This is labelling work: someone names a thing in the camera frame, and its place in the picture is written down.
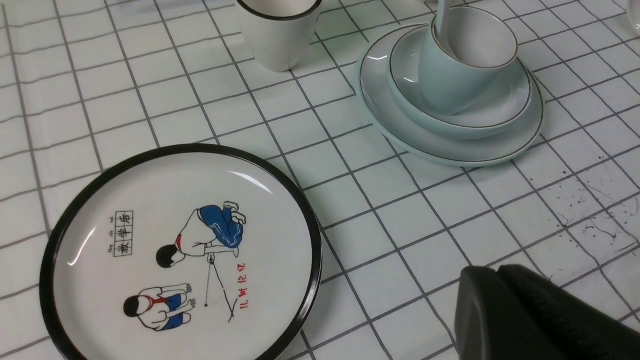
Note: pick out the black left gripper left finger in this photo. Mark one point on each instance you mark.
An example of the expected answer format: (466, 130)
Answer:
(492, 324)

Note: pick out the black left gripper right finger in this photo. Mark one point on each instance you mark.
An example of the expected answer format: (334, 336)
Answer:
(576, 328)

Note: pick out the pale blue bowl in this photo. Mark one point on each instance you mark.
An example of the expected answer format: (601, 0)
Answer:
(502, 104)

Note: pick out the pale blue cup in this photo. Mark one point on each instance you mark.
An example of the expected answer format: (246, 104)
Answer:
(484, 45)

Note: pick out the plain white spoon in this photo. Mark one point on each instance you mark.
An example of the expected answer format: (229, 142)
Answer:
(442, 27)

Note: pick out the pale blue plate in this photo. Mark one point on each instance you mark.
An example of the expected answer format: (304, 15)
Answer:
(373, 90)

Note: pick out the white plate black rim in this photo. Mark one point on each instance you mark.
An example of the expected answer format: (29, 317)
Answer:
(185, 252)

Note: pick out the white cup black rim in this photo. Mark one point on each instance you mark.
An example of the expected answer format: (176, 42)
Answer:
(278, 32)

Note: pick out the white grid tablecloth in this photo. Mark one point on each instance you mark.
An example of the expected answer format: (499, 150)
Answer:
(86, 84)

